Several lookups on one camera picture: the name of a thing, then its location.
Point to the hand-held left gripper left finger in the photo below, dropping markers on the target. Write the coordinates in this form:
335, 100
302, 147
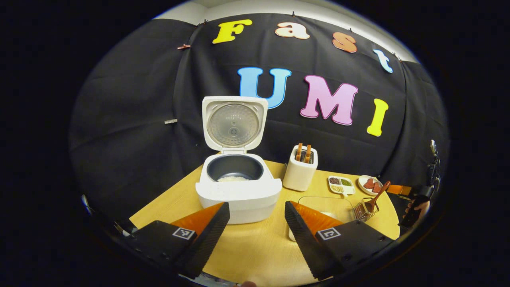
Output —
209, 239

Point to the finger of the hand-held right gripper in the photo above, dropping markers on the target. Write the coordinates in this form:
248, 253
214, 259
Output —
400, 189

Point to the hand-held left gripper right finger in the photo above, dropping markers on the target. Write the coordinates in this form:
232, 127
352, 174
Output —
303, 239

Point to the brown wooden spoon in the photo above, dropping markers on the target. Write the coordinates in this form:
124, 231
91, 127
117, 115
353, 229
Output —
376, 197

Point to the clear rice container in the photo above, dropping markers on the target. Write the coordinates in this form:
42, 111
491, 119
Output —
326, 205

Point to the white rice cooker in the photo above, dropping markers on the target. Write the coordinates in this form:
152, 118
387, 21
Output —
239, 195

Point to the red meat slice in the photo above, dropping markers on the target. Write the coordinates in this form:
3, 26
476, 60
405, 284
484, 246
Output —
368, 183
376, 187

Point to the white oval plate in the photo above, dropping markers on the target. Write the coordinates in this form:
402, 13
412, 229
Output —
361, 185

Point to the white divided bean dish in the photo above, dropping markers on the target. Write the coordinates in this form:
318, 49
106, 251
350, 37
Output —
341, 185

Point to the white toaster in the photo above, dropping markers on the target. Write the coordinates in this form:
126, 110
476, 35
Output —
299, 175

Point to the toast bread slice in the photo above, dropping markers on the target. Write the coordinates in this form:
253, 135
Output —
299, 152
308, 154

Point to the black backdrop cloth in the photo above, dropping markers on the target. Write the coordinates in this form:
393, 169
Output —
139, 99

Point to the red cloth clip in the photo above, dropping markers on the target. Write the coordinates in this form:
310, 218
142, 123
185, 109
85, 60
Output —
183, 46

